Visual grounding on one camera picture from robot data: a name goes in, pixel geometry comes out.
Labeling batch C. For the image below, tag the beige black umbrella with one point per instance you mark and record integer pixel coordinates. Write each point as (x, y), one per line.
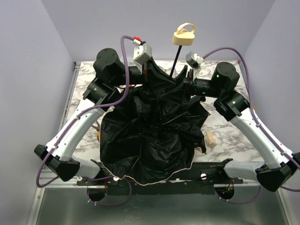
(153, 134)

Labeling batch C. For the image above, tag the small wooden block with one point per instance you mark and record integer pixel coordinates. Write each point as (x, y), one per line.
(210, 140)

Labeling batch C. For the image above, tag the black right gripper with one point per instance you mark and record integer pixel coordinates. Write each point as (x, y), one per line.
(189, 82)

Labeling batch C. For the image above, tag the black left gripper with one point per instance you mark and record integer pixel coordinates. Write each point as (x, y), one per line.
(148, 72)

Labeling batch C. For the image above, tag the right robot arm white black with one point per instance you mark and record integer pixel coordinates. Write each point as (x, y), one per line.
(279, 163)

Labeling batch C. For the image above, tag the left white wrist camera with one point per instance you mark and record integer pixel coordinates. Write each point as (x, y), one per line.
(142, 52)

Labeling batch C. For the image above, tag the yellow handled pliers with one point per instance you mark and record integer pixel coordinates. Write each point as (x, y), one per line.
(97, 128)

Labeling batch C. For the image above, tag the mint green umbrella case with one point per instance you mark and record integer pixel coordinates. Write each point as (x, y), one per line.
(168, 71)

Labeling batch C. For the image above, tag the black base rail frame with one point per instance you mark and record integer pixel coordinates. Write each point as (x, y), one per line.
(202, 178)

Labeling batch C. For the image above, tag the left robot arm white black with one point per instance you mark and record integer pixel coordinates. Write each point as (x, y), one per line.
(110, 87)

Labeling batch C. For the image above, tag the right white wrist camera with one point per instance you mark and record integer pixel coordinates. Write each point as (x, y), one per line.
(194, 61)

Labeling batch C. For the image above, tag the aluminium frame rail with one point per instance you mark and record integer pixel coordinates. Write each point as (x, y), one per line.
(37, 200)

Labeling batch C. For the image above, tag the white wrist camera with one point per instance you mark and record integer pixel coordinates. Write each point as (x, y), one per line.
(194, 61)
(142, 52)

